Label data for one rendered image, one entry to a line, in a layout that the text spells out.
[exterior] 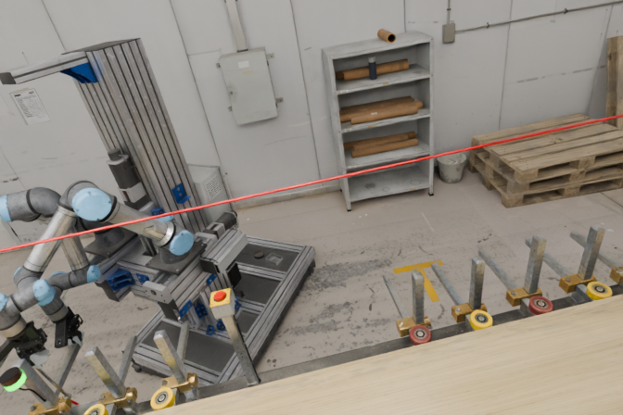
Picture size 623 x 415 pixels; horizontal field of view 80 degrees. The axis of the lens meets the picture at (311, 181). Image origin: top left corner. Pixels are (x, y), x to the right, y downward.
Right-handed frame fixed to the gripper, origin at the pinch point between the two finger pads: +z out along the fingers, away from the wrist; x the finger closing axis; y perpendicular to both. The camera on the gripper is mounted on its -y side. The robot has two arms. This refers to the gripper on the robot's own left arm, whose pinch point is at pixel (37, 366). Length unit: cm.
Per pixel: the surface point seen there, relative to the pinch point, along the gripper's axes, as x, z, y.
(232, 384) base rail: -30, 31, 63
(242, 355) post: -36, 10, 71
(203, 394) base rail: -27, 31, 51
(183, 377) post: -28, 15, 47
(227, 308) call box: -38, -18, 72
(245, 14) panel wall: 195, -93, 184
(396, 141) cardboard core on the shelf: 128, 44, 288
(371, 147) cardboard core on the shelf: 131, 42, 259
